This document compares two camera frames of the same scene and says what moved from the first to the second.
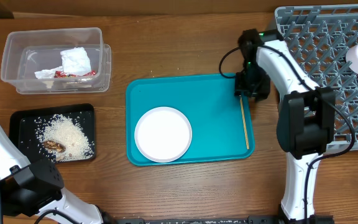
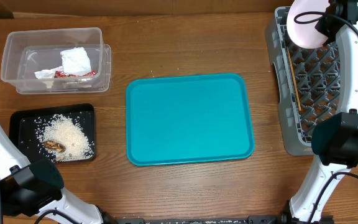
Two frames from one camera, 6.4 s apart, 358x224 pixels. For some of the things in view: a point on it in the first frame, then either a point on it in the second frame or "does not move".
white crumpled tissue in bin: (48, 74) does not move
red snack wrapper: (60, 74) does not move
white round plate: (163, 134) -> (302, 17)
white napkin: (76, 61) does not move
